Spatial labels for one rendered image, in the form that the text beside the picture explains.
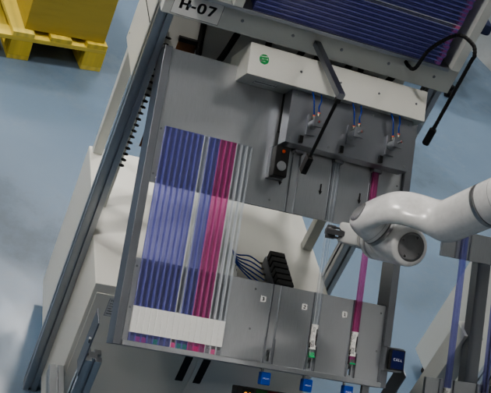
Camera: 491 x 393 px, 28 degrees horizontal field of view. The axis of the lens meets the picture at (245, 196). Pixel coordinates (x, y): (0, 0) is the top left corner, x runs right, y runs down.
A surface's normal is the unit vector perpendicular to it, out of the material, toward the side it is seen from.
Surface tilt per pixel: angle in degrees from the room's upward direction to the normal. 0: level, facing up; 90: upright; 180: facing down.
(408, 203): 32
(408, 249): 56
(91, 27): 90
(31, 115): 0
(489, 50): 90
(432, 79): 90
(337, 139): 46
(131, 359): 90
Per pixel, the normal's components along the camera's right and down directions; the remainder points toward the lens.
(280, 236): 0.36, -0.79
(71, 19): 0.31, 0.61
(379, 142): 0.36, -0.13
